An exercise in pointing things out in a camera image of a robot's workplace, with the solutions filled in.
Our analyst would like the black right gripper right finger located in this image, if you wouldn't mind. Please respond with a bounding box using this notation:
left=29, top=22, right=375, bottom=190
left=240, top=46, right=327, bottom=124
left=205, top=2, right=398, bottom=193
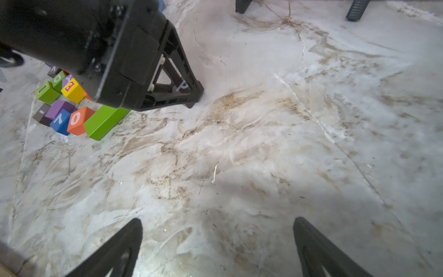
left=293, top=217, right=371, bottom=277

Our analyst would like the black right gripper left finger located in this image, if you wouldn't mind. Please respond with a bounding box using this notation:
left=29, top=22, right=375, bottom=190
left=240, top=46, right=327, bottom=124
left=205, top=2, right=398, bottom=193
left=67, top=218, right=143, bottom=277

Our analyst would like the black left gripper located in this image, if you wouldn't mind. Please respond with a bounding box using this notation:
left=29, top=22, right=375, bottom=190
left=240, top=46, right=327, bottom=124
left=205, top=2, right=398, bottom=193
left=1, top=1, right=204, bottom=111

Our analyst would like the yellow E block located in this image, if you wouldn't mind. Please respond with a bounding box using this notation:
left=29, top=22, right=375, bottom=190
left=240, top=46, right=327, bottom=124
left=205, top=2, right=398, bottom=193
left=62, top=78, right=85, bottom=104

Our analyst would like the brown P block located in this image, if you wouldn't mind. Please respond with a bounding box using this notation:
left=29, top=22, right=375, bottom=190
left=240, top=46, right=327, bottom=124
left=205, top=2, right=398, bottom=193
left=175, top=80, right=189, bottom=93

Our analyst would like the long green block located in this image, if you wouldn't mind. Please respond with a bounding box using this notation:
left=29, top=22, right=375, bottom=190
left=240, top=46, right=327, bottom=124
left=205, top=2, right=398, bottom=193
left=84, top=105, right=130, bottom=141

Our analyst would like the orange 0 block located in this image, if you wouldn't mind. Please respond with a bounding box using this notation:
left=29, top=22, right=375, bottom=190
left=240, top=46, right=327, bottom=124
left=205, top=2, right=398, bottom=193
left=68, top=107, right=95, bottom=136

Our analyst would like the purple Y block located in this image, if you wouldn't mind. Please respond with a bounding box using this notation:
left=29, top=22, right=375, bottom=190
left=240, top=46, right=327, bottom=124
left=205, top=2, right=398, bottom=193
left=62, top=75, right=73, bottom=88

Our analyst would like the green D block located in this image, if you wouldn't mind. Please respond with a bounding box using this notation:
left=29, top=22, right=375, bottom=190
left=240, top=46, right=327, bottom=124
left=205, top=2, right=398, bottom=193
left=50, top=70, right=67, bottom=92

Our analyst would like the purple triangle block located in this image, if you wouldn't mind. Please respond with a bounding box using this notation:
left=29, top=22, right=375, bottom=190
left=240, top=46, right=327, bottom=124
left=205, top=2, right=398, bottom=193
left=45, top=100, right=75, bottom=120

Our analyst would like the brown K block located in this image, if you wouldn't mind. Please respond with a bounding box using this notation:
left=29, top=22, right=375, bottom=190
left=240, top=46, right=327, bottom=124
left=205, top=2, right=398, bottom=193
left=47, top=66, right=62, bottom=78

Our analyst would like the blue 7 block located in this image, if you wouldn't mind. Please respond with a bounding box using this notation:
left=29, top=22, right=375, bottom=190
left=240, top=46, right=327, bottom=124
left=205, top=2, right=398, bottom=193
left=50, top=109, right=71, bottom=136

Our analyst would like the green I block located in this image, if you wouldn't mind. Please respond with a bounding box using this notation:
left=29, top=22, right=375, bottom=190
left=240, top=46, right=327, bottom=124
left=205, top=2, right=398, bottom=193
left=35, top=81, right=62, bottom=105

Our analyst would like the brown dash block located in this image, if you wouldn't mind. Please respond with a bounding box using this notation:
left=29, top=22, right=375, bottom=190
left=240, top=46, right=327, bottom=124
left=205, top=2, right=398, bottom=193
left=32, top=103, right=52, bottom=126

